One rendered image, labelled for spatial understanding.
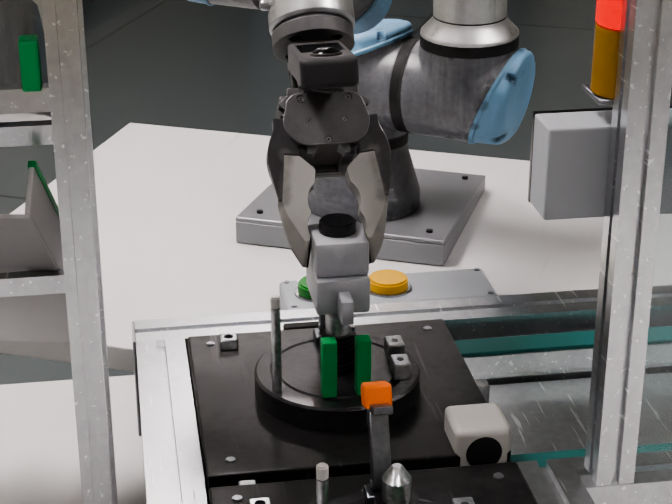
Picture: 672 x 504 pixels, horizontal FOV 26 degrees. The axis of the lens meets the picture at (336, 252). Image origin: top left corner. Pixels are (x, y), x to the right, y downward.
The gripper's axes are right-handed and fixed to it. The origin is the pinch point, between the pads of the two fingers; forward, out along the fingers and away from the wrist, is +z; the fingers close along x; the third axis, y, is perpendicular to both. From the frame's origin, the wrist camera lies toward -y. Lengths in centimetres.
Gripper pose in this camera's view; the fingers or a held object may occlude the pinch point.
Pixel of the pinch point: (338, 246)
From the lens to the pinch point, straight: 118.0
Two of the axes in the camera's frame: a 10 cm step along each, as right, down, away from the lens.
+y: -1.2, 3.0, 9.5
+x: -9.9, 0.6, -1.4
